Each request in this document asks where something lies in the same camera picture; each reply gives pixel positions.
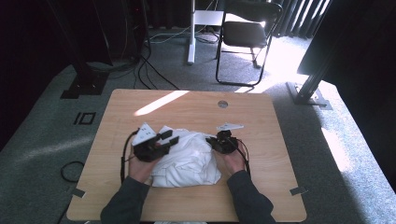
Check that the white pleated skirt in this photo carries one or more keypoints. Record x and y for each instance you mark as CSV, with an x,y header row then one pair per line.
x,y
190,165

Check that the grey pleated curtain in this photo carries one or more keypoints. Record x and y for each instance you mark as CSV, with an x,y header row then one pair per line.
x,y
299,18

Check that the grey tape piece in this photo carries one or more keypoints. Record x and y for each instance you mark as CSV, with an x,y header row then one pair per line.
x,y
78,193
298,191

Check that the person's right hand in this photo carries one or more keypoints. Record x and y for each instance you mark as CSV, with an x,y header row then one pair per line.
x,y
233,163

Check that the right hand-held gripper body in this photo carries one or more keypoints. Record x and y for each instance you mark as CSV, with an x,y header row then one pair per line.
x,y
226,144

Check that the white desk frame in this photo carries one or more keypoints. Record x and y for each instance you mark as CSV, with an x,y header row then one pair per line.
x,y
191,46

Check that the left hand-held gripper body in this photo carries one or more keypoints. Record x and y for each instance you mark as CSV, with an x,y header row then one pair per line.
x,y
148,151

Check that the black metal stand flat base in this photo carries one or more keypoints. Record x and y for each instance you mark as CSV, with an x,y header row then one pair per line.
x,y
85,84

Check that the grey round table grommet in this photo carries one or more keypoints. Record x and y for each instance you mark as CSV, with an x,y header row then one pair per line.
x,y
222,104

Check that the person's left hand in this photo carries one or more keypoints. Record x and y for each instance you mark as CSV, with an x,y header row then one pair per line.
x,y
141,169

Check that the black metal stand grey base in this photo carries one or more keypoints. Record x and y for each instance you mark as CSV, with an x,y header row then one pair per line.
x,y
308,93

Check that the black folding chair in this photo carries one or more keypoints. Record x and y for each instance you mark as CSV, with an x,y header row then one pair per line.
x,y
244,32

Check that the black curtain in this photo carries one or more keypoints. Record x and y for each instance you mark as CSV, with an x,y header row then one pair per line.
x,y
364,62

